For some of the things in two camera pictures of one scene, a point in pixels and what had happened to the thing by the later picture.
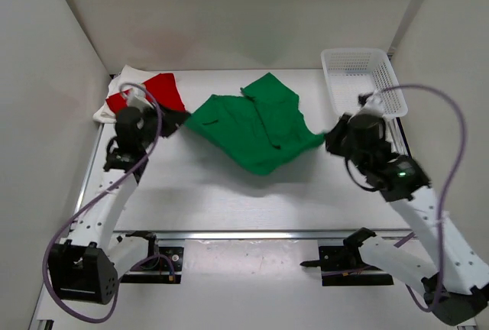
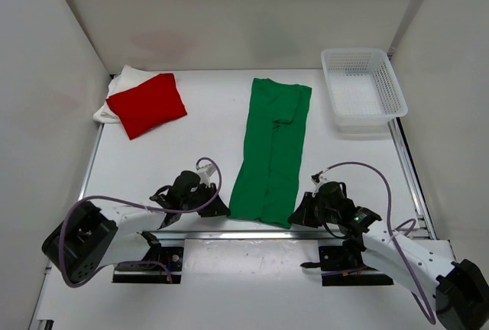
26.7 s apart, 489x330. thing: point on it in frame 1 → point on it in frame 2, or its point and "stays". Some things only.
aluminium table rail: (250, 235) stays
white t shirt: (129, 78) stays
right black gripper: (332, 138) → (303, 215)
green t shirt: (260, 130) → (267, 183)
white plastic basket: (351, 72) stays
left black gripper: (172, 120) → (215, 208)
